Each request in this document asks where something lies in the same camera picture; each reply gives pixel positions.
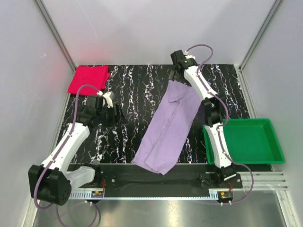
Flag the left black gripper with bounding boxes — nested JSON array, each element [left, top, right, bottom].
[[97, 104, 128, 128]]

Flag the lavender t shirt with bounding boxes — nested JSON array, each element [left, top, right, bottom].
[[133, 80, 201, 175]]

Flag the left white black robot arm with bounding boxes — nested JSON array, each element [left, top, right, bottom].
[[28, 92, 125, 209]]

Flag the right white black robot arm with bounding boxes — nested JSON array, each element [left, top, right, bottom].
[[170, 50, 237, 188]]

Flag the folded pink t shirt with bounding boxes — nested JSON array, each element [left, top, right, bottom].
[[68, 66, 110, 95]]

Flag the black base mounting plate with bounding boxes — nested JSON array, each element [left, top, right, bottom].
[[81, 164, 243, 196]]

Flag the left connector board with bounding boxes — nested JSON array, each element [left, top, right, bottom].
[[91, 191, 104, 198]]

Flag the connector board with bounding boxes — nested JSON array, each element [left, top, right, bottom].
[[91, 191, 104, 198], [220, 191, 233, 199]]

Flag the green plastic tray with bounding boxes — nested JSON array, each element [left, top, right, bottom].
[[203, 118, 286, 166]]

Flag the right connector board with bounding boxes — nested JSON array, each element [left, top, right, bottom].
[[220, 191, 233, 199]]

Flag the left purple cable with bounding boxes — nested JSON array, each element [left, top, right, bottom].
[[33, 85, 102, 227]]

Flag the purple cable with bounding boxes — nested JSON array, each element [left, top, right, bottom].
[[186, 44, 255, 205], [33, 85, 102, 227]]

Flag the white slotted cable duct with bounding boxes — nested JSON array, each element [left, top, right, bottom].
[[41, 190, 237, 201]]

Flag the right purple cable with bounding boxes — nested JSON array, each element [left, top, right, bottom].
[[186, 44, 255, 205]]

